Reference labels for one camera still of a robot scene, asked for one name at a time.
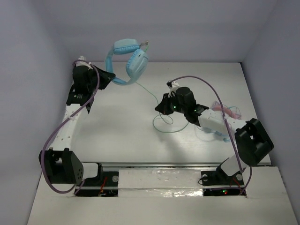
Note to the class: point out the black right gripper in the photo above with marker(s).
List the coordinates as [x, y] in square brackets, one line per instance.
[163, 107]

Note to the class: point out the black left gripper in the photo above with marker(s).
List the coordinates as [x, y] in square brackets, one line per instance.
[101, 76]

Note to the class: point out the light blue headphones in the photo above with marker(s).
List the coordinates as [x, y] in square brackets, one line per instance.
[136, 64]

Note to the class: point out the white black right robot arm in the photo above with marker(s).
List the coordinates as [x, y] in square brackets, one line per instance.
[251, 141]

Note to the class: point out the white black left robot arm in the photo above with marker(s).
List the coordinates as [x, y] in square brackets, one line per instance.
[59, 163]

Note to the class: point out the white front board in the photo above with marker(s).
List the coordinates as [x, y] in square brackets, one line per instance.
[266, 203]

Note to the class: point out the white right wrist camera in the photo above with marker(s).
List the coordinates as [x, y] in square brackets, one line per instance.
[173, 86]

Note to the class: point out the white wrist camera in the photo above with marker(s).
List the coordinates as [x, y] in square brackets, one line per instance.
[82, 61]
[173, 86]

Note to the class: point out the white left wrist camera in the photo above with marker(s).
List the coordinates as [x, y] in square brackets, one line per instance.
[82, 61]

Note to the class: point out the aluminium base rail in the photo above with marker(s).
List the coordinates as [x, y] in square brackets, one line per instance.
[158, 165]

